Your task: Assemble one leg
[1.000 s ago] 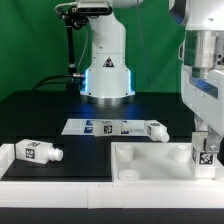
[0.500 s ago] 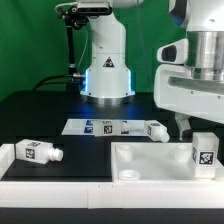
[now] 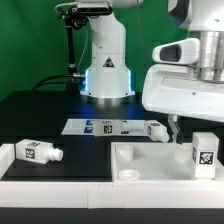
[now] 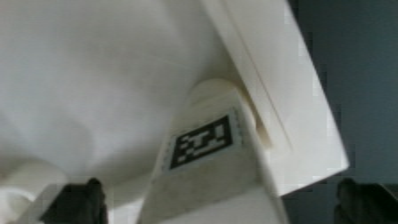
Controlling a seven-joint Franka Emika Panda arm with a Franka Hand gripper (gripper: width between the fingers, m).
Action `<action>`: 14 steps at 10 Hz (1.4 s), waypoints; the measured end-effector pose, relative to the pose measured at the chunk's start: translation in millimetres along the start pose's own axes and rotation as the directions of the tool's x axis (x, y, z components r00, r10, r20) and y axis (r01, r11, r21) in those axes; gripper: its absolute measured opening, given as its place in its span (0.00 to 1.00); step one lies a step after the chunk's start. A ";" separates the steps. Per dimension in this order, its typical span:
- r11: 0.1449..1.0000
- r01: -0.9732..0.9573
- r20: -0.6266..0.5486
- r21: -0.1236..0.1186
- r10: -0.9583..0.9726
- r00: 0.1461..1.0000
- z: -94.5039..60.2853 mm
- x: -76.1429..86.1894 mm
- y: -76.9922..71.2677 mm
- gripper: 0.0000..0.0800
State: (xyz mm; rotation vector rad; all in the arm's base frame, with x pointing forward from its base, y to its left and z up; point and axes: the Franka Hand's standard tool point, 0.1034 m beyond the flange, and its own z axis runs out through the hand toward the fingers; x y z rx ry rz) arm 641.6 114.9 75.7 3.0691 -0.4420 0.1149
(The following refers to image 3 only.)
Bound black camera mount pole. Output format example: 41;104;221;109
55;6;88;75

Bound white square tabletop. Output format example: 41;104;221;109
110;141;224;184

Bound white sheet with tags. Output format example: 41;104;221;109
62;119;145;137

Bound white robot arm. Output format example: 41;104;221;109
81;0;224;123

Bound black cables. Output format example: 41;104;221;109
31;73;86;92

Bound grey camera on pole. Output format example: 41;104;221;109
77;0;112;15

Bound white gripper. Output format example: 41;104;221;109
142;64;224;144

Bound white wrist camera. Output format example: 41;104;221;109
152;38;200;65

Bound white U-shaped fence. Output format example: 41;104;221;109
0;143;224;210

